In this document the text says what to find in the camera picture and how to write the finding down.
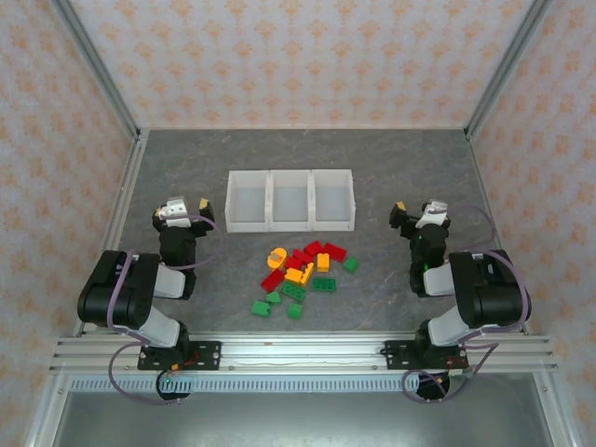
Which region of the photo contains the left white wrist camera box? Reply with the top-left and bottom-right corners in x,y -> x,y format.
156,197 -> 190,229

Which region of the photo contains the orange round lego grey centre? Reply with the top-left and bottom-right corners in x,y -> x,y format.
265,248 -> 288,273

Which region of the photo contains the grey metal shelf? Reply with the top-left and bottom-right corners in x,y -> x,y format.
48,389 -> 562,447

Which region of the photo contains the purple cable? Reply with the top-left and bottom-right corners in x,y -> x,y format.
106,250 -> 187,406
160,212 -> 224,271
435,204 -> 495,256
400,249 -> 533,405

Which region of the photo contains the grey slotted cable duct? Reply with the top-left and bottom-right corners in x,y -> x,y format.
68,375 -> 551,393

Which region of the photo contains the large orange lego piece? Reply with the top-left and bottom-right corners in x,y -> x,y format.
283,261 -> 316,287

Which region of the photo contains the wide aluminium mounting rail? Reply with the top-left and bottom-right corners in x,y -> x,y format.
49,332 -> 559,374

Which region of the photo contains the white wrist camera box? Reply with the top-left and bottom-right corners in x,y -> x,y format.
415,198 -> 451,229
156,197 -> 190,229

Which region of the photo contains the aluminium frame post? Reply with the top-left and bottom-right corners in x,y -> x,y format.
464,0 -> 556,141
49,0 -> 142,142

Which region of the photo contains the long red lego brick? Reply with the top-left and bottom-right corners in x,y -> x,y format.
260,268 -> 286,292

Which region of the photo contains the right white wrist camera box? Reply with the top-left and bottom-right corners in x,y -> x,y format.
415,198 -> 451,229

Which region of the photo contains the white plastic bin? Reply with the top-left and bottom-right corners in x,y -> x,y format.
309,168 -> 359,232
269,169 -> 313,233
224,169 -> 273,234

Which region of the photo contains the aluminium side rail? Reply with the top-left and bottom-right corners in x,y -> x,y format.
465,129 -> 533,336
72,129 -> 151,337

